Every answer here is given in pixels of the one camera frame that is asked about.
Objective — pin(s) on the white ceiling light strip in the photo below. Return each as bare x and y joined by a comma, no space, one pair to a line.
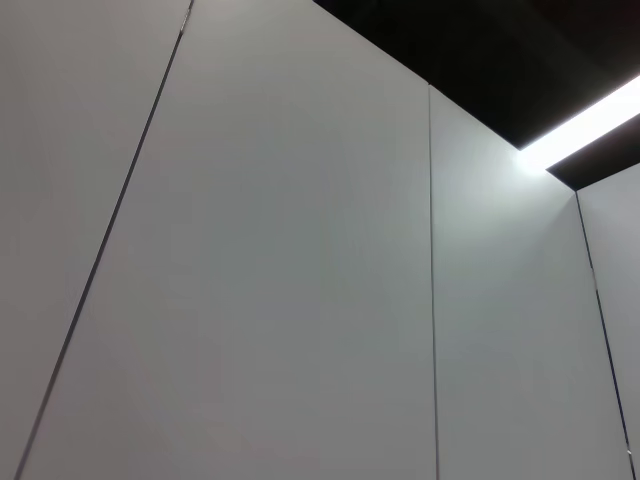
590,125

